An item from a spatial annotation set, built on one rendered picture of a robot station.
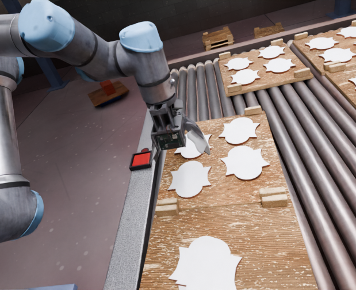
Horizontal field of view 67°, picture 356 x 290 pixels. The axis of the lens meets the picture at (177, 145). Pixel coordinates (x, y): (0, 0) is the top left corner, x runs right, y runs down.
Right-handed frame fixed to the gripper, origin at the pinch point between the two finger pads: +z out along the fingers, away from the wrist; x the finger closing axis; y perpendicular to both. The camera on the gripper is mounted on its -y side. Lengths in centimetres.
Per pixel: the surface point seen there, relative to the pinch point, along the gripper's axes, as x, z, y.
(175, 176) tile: -4.3, 8.1, -1.0
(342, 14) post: 186, 100, -398
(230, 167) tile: 11.9, 8.1, -2.3
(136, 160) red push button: -20.3, 9.6, -13.1
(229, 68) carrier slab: 15, 8, -72
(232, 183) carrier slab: 12.1, 9.0, 3.5
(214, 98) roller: 8, 11, -50
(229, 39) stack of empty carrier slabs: 19, 61, -280
